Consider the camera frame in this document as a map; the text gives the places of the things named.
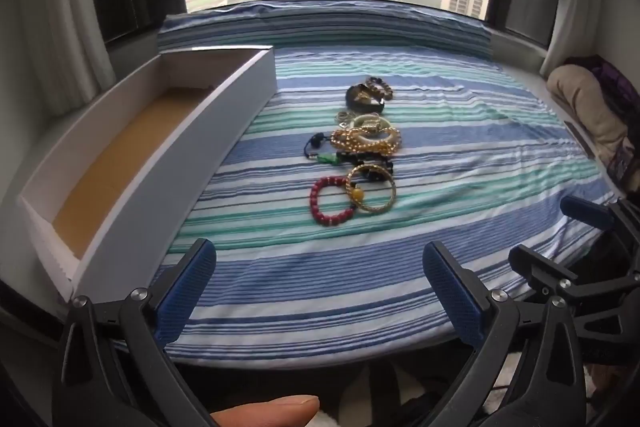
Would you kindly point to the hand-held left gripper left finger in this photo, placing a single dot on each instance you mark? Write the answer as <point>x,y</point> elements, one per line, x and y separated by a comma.
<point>186,289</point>

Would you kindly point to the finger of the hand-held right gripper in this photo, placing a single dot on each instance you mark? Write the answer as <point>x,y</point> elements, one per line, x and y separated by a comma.
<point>537,264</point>
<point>587,212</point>

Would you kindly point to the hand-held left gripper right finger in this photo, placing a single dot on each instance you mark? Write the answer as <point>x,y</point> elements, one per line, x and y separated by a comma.
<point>450,297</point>

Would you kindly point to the gold bangle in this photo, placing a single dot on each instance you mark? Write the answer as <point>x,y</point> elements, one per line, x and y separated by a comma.
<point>373,209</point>

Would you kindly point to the yellow amber bead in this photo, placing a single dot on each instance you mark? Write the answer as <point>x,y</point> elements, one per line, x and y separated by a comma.
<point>357,195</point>

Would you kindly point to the white cardboard box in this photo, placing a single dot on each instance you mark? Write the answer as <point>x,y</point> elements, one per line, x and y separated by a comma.
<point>130,142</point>

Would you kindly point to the cream jade bangle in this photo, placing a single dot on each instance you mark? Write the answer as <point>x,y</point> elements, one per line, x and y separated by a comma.
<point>358,121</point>

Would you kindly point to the person's left hand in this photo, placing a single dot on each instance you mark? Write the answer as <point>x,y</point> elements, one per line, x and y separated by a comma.
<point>270,412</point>

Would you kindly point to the beige cushion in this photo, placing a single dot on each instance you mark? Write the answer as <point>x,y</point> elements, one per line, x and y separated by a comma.
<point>585,107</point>

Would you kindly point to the striped bed sheet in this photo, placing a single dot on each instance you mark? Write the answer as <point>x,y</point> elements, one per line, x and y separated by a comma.
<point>310,277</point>

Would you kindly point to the purple cloth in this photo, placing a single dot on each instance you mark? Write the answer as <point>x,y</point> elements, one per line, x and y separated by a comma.
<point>622,87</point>

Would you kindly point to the striped bolster pillow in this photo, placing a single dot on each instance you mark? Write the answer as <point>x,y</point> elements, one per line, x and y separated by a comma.
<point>325,24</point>

